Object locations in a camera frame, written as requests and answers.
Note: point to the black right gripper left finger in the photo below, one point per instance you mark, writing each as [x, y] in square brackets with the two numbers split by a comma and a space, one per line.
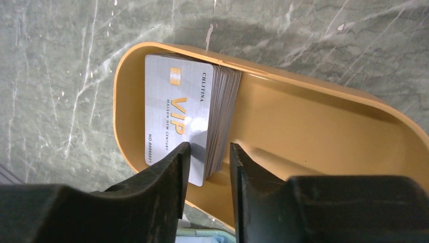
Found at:
[143, 208]

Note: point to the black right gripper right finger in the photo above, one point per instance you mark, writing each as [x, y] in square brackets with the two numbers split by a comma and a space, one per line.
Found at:
[378, 208]

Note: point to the silver credit card stack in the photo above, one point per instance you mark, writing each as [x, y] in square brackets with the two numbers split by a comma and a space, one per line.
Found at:
[188, 100]

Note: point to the mint green card holder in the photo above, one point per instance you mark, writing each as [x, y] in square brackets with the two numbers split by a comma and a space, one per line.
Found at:
[188, 235]

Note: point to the yellow oval tray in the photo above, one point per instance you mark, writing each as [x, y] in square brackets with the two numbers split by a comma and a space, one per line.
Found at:
[288, 123]

